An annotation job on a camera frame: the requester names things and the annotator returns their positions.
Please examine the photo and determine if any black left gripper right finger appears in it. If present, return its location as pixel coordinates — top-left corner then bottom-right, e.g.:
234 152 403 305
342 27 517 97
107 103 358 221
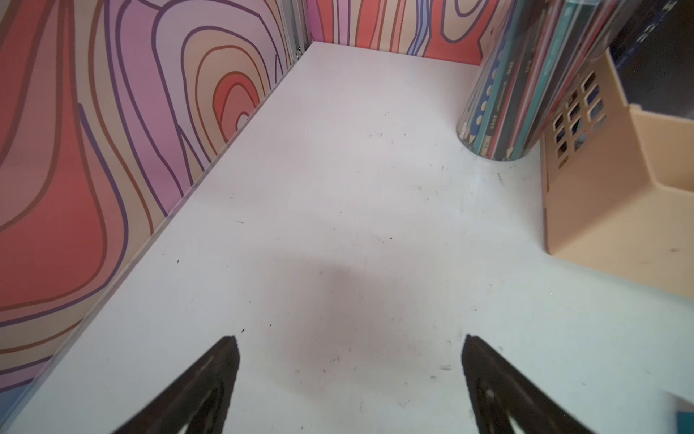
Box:
461 335 590 434

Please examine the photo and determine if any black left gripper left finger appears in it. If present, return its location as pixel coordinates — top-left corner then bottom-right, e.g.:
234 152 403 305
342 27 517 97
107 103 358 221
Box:
116 336 240 433

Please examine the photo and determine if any teal block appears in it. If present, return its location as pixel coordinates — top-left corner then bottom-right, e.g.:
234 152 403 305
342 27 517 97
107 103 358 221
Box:
675 410 694 434

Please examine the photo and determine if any beige desk organizer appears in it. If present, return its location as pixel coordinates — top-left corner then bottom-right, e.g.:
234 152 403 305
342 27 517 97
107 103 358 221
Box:
539 0 694 300

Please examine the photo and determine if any clear cup of pencils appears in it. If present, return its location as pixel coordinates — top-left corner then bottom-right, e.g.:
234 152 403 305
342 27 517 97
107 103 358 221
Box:
457 0 640 161

